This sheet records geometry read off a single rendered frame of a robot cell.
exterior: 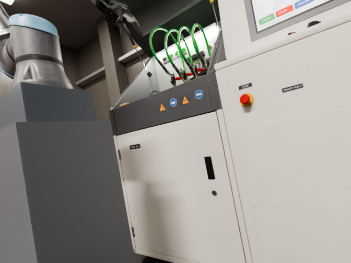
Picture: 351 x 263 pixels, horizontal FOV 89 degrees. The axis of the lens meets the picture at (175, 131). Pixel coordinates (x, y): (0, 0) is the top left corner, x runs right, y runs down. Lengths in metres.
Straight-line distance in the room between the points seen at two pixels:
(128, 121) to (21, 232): 0.70
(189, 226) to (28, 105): 0.80
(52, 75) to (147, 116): 0.51
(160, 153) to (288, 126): 0.57
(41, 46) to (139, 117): 0.55
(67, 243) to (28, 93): 0.36
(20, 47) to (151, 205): 0.86
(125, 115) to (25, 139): 0.68
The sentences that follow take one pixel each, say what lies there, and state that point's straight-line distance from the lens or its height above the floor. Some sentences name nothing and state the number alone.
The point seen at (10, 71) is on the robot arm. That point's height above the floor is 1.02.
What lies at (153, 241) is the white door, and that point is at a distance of 1.17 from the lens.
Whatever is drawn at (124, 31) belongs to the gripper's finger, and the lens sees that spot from 1.15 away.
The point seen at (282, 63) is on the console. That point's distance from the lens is 0.76.
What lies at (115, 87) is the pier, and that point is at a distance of 3.75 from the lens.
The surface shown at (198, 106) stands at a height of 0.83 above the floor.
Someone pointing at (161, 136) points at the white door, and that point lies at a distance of 0.92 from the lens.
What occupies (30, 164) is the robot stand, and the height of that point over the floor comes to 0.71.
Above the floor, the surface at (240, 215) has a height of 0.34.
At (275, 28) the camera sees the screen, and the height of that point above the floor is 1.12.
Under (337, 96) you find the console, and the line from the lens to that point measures 0.75.
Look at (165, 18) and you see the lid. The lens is 1.55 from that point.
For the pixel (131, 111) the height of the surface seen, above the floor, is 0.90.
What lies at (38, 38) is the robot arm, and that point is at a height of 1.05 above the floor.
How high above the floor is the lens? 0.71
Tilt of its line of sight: 2 degrees up
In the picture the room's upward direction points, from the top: 11 degrees counter-clockwise
